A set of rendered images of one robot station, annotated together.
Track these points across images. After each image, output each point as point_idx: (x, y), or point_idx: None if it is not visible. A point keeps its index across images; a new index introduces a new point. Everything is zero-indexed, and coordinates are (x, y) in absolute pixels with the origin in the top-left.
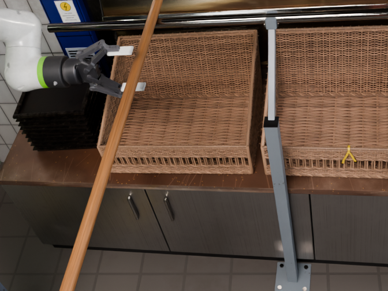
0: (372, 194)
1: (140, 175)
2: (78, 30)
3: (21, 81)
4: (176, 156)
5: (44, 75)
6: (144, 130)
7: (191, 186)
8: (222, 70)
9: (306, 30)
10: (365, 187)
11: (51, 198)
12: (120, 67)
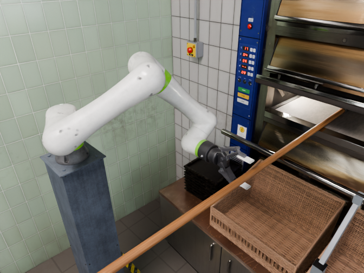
0: None
1: (223, 237)
2: (235, 140)
3: (187, 145)
4: (248, 241)
5: (199, 148)
6: (243, 215)
7: (247, 265)
8: (309, 211)
9: None
10: None
11: (176, 217)
12: None
